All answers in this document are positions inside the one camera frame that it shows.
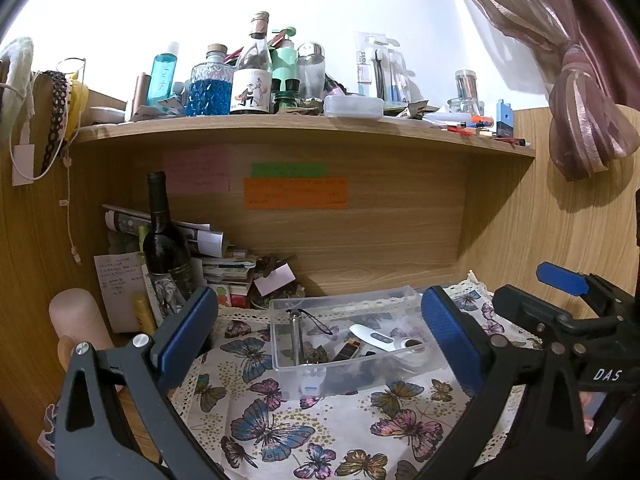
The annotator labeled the butterfly print cloth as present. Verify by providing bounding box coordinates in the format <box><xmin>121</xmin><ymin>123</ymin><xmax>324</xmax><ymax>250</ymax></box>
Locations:
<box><xmin>165</xmin><ymin>270</ymin><xmax>546</xmax><ymax>480</ymax></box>

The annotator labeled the yellow tube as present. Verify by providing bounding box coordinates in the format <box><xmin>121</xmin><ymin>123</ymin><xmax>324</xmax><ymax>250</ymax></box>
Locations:
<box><xmin>131</xmin><ymin>294</ymin><xmax>158</xmax><ymax>335</ymax></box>

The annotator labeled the brown cardboard tube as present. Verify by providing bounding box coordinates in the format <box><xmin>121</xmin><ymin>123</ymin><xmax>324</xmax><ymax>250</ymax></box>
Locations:
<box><xmin>131</xmin><ymin>74</ymin><xmax>152</xmax><ymax>122</ymax></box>

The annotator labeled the clear bottle with white label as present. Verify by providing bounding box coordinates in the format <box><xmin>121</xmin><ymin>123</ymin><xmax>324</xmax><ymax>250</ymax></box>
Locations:
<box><xmin>230</xmin><ymin>11</ymin><xmax>273</xmax><ymax>115</ymax></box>

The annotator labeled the white handwritten note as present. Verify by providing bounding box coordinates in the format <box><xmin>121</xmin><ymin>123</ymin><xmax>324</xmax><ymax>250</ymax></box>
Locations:
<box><xmin>94</xmin><ymin>252</ymin><xmax>146</xmax><ymax>333</ymax></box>

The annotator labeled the small white plastic bottle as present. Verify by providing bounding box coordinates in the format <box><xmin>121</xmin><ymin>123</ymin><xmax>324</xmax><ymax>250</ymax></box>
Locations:
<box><xmin>295</xmin><ymin>367</ymin><xmax>328</xmax><ymax>398</ymax></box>

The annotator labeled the rolled magazine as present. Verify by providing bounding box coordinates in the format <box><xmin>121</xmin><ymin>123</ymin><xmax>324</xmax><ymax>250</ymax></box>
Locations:
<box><xmin>101</xmin><ymin>203</ymin><xmax>225</xmax><ymax>258</ymax></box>

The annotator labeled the beige cylinder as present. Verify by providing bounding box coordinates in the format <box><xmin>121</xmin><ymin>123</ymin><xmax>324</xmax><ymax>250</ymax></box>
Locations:
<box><xmin>49</xmin><ymin>287</ymin><xmax>123</xmax><ymax>393</ymax></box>

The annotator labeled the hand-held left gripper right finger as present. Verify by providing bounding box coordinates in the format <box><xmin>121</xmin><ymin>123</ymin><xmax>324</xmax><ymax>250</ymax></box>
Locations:
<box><xmin>415</xmin><ymin>285</ymin><xmax>588</xmax><ymax>480</ymax></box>

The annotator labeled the clear tube of pencils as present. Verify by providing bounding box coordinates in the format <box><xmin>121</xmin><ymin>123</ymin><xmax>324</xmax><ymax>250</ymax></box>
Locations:
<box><xmin>455</xmin><ymin>69</ymin><xmax>477</xmax><ymax>101</ymax></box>

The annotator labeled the black lace ribbon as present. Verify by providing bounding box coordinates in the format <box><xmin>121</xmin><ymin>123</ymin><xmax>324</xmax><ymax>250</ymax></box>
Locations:
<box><xmin>39</xmin><ymin>71</ymin><xmax>68</xmax><ymax>176</ymax></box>

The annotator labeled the white paper tag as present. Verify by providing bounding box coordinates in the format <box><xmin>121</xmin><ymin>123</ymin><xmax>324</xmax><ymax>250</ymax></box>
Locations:
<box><xmin>252</xmin><ymin>265</ymin><xmax>296</xmax><ymax>297</ymax></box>

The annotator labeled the clear bottle with silver cap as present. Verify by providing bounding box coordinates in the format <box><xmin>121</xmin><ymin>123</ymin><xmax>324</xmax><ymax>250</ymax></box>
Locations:
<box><xmin>296</xmin><ymin>42</ymin><xmax>327</xmax><ymax>101</ymax></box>

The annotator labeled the green sticky note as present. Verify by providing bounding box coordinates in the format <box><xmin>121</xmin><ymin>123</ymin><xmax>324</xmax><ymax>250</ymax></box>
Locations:
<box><xmin>251</xmin><ymin>162</ymin><xmax>328</xmax><ymax>178</ymax></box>

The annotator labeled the glass jar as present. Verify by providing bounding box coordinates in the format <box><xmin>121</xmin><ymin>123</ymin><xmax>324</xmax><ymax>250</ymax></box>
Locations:
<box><xmin>447</xmin><ymin>97</ymin><xmax>483</xmax><ymax>116</ymax></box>

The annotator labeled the white oval plastic container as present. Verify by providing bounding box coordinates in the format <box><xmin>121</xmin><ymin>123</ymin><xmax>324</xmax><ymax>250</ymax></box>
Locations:
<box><xmin>323</xmin><ymin>95</ymin><xmax>385</xmax><ymax>119</ymax></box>

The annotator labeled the blister pack of brushes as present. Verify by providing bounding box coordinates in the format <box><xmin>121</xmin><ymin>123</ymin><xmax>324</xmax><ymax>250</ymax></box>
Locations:
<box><xmin>382</xmin><ymin>39</ymin><xmax>412</xmax><ymax>103</ymax></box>
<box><xmin>356</xmin><ymin>31</ymin><xmax>388</xmax><ymax>98</ymax></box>

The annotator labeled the pink sticky note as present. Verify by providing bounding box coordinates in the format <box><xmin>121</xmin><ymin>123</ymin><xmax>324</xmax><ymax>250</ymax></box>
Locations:
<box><xmin>164</xmin><ymin>147</ymin><xmax>231</xmax><ymax>196</ymax></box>

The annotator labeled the blue mouthwash bottle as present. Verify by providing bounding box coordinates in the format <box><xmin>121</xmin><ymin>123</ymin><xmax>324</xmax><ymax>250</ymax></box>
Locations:
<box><xmin>146</xmin><ymin>41</ymin><xmax>181</xmax><ymax>108</ymax></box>

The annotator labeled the dark green ink bottle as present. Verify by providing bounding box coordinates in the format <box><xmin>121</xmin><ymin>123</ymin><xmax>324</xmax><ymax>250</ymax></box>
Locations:
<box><xmin>274</xmin><ymin>77</ymin><xmax>301</xmax><ymax>113</ymax></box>

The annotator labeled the person's right hand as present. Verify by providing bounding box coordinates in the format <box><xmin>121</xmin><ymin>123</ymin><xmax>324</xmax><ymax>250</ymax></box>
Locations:
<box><xmin>580</xmin><ymin>392</ymin><xmax>598</xmax><ymax>436</ymax></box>

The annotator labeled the dark wine bottle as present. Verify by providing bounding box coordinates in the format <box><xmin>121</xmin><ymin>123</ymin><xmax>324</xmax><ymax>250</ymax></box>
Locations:
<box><xmin>142</xmin><ymin>171</ymin><xmax>197</xmax><ymax>328</ymax></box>

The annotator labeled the wooden shelf board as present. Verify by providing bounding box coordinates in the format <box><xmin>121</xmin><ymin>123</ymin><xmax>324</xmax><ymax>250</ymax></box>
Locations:
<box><xmin>74</xmin><ymin>112</ymin><xmax>537</xmax><ymax>158</ymax></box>

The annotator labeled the mint green pump bottle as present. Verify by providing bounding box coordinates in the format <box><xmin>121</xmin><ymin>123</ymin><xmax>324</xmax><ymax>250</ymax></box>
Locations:
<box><xmin>270</xmin><ymin>26</ymin><xmax>298</xmax><ymax>93</ymax></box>

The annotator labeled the orange sticky note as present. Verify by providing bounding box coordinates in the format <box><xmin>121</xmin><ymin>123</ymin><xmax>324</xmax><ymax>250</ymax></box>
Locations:
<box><xmin>243</xmin><ymin>176</ymin><xmax>349</xmax><ymax>210</ymax></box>

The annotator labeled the pink curtain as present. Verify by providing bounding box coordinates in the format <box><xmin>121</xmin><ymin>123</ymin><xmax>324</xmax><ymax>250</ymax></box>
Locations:
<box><xmin>440</xmin><ymin>0</ymin><xmax>640</xmax><ymax>182</ymax></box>

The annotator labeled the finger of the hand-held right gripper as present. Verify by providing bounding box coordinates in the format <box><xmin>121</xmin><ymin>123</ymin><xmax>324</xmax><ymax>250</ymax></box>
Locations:
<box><xmin>536</xmin><ymin>261</ymin><xmax>640</xmax><ymax>312</ymax></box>
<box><xmin>492</xmin><ymin>284</ymin><xmax>616</xmax><ymax>356</ymax></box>

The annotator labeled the clear plastic storage box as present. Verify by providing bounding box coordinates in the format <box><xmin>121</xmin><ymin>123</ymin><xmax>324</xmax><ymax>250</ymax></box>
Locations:
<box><xmin>269</xmin><ymin>285</ymin><xmax>436</xmax><ymax>402</ymax></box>

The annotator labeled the blue pencil sharpener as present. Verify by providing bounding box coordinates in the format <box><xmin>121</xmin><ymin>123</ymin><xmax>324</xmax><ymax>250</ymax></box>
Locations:
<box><xmin>496</xmin><ymin>99</ymin><xmax>516</xmax><ymax>137</ymax></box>

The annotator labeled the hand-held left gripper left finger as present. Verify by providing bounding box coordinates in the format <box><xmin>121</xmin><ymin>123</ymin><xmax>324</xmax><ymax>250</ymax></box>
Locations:
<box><xmin>54</xmin><ymin>286</ymin><xmax>226</xmax><ymax>480</ymax></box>

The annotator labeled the glass bottle with blue liquid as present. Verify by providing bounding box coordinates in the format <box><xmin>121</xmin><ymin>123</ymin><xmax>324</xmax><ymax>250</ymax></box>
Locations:
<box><xmin>186</xmin><ymin>44</ymin><xmax>235</xmax><ymax>117</ymax></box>

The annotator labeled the stack of papers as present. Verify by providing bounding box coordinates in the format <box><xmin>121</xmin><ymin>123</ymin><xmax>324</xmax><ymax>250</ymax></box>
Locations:
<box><xmin>192</xmin><ymin>240</ymin><xmax>261</xmax><ymax>311</ymax></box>

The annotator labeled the white fluffy cloth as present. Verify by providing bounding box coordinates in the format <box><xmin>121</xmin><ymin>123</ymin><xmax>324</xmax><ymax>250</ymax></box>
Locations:
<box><xmin>0</xmin><ymin>36</ymin><xmax>36</xmax><ymax>146</ymax></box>

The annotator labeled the silver metal flashlight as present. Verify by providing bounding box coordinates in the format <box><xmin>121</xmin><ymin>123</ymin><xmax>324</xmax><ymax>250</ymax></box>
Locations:
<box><xmin>285</xmin><ymin>309</ymin><xmax>337</xmax><ymax>368</ymax></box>

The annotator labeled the white charger with cable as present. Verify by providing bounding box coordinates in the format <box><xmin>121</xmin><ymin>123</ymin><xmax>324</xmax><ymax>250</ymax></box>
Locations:
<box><xmin>11</xmin><ymin>144</ymin><xmax>36</xmax><ymax>187</ymax></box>

